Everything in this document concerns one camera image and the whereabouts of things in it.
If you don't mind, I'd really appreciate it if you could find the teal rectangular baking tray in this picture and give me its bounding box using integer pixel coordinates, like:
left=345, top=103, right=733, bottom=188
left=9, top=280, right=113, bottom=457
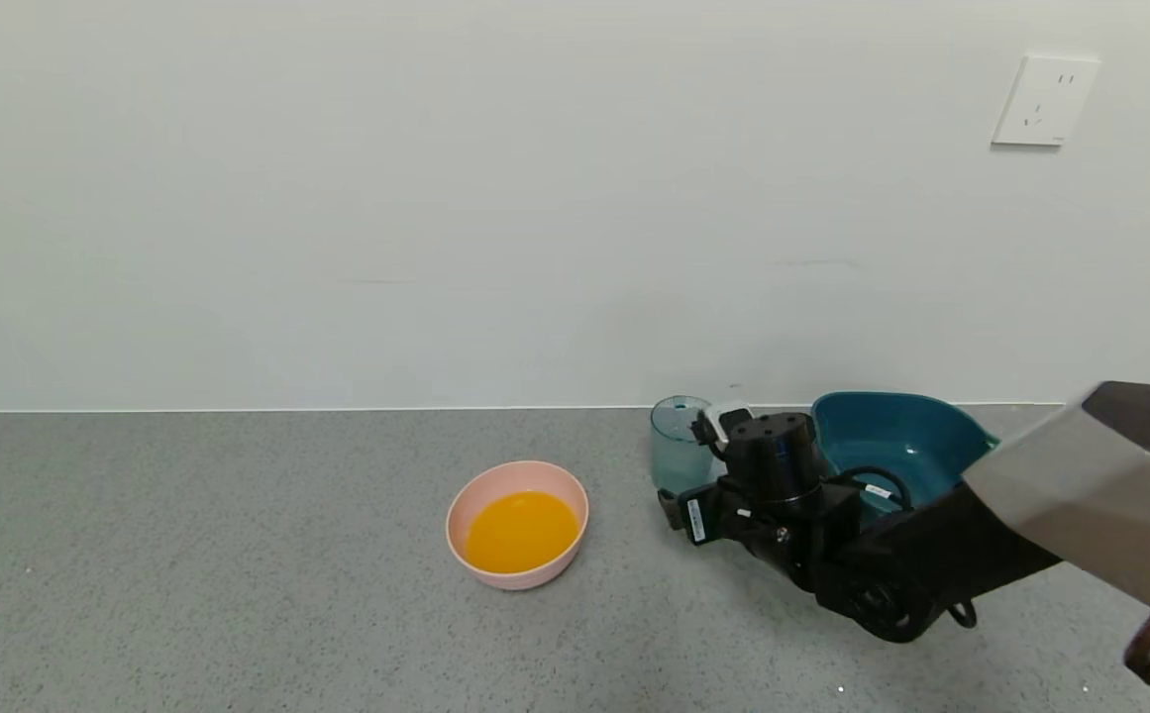
left=809, top=391, right=1002, bottom=518

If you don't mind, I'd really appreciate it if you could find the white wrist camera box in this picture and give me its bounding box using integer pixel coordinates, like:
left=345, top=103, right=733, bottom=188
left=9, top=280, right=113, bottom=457
left=701, top=400, right=756, bottom=449

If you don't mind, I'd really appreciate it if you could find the pink plastic bowl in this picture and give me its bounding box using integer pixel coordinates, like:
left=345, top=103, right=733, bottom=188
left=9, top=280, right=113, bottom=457
left=445, top=460, right=591, bottom=592

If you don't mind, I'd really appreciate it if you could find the black camera cable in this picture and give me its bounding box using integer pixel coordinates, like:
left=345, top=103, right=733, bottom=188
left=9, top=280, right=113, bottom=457
left=689, top=414, right=919, bottom=514

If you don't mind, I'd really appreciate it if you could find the orange juice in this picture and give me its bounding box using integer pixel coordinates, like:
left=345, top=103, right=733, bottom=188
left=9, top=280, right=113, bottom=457
left=463, top=491, right=581, bottom=576

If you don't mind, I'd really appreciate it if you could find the ribbed clear teal cup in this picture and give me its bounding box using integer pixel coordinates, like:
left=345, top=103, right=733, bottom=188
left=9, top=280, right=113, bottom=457
left=649, top=395, right=726, bottom=498

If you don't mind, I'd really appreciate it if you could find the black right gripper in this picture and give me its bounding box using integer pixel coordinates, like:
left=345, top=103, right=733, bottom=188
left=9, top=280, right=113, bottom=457
left=657, top=481, right=742, bottom=546

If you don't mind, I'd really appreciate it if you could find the white wall socket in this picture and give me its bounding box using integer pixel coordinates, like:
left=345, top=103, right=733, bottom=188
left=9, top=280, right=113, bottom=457
left=991, top=53, right=1101, bottom=149

